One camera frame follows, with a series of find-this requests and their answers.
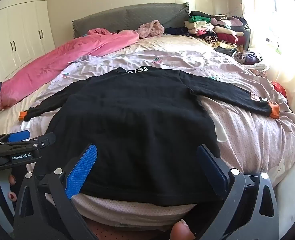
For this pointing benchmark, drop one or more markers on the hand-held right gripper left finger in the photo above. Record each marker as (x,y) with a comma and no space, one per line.
(82,170)

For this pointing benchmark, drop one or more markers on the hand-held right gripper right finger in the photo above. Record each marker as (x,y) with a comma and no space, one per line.
(212,172)

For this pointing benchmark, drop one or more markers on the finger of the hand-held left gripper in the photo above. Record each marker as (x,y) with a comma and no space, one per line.
(41,141)
(18,136)

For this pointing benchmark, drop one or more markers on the black t-shirt with orange print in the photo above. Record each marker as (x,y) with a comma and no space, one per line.
(137,130)

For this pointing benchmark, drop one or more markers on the heap of purple clothes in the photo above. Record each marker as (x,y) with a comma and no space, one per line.
(250,57)

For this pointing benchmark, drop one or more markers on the pile of folded clothes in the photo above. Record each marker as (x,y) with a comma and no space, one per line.
(225,30)

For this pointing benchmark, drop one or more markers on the person's left hand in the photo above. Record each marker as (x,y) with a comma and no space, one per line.
(13,195)

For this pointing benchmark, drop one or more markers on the person's right hand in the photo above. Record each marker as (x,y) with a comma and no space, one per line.
(181,231)

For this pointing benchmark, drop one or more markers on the lilac printed blanket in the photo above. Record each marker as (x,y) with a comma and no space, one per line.
(250,135)

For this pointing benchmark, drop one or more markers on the white wardrobe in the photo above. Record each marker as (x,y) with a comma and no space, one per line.
(20,30)

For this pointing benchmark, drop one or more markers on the pink quilt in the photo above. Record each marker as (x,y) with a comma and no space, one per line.
(62,60)

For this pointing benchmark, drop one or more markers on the red object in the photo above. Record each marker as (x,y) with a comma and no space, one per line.
(278,88)

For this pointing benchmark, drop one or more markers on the grey padded headboard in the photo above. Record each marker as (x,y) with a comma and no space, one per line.
(112,20)

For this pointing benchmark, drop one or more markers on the dark navy garment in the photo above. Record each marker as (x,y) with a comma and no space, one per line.
(176,31)

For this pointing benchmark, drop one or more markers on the pink fluffy garment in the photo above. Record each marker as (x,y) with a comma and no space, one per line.
(152,28)

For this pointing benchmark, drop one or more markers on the white curtain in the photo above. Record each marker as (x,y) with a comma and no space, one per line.
(282,30)

